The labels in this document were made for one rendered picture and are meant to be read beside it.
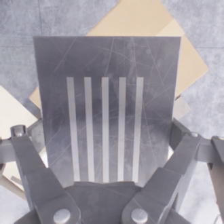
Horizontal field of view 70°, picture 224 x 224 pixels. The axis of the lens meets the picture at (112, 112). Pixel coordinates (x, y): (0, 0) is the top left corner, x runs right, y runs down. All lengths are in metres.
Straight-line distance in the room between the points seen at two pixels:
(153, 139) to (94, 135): 0.06
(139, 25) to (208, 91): 1.22
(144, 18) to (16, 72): 1.27
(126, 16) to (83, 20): 0.95
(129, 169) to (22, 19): 1.49
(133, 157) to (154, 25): 0.40
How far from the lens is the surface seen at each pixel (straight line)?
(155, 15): 0.52
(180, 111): 1.40
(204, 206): 2.26
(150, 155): 0.18
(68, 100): 0.16
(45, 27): 1.50
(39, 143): 0.17
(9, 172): 1.17
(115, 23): 0.50
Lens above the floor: 1.38
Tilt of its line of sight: 74 degrees down
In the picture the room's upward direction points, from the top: 179 degrees clockwise
